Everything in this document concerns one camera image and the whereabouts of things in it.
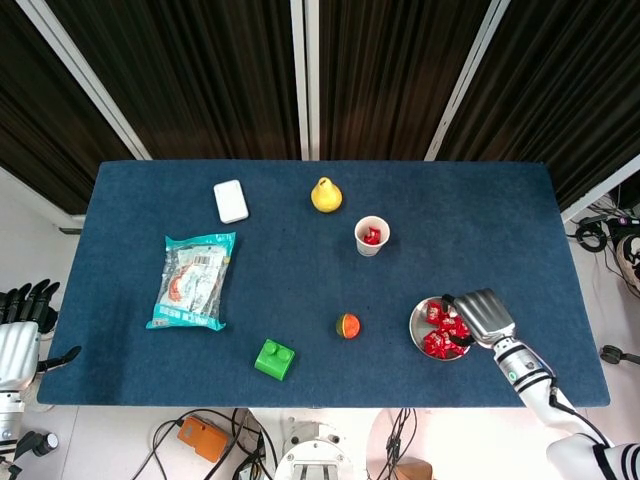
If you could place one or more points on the blue table cloth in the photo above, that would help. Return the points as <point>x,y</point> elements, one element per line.
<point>300,290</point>

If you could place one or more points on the red snack packet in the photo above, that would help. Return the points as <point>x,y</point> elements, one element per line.
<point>372,236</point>
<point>452,327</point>
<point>432,312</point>
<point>436,346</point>

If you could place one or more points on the white paper cup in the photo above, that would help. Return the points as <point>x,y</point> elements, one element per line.
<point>367,250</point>

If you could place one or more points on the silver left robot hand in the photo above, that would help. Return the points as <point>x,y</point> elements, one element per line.
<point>17,350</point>

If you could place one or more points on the black knob clamp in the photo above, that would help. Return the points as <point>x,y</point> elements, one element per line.
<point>47,442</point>

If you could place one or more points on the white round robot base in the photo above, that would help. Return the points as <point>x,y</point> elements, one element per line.
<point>312,455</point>

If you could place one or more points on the white rectangular box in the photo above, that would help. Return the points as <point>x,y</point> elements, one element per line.
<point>231,201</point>

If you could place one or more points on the teal clear snack bag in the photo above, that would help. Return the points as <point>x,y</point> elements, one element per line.
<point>192,280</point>

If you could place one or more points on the dark pleated curtain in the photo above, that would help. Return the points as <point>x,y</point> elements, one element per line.
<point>560,90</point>
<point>390,75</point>
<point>200,75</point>
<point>30,125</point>

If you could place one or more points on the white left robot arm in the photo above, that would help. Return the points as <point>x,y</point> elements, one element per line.
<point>7,415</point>

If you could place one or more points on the black white shoe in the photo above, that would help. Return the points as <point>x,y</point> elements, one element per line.
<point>627,260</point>

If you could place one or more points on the white frame post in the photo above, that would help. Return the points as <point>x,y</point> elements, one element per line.
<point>467,80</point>
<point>299,75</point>
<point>600,187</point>
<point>85,80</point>
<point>313,75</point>

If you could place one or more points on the brown wooden object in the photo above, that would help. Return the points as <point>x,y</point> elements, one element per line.
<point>415,471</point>

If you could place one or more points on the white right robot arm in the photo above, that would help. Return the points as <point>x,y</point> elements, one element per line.
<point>530,380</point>

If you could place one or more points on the orange floor device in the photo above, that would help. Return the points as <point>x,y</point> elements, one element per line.
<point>202,437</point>

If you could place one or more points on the green toy building block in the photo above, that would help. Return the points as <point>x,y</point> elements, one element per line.
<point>274,361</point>

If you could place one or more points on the silver metal plate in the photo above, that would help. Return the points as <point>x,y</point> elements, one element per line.
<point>417,327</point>

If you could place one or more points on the yellow toy pear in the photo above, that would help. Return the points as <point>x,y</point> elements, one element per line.
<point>326,197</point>

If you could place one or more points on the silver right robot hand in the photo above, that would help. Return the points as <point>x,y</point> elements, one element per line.
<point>485,315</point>

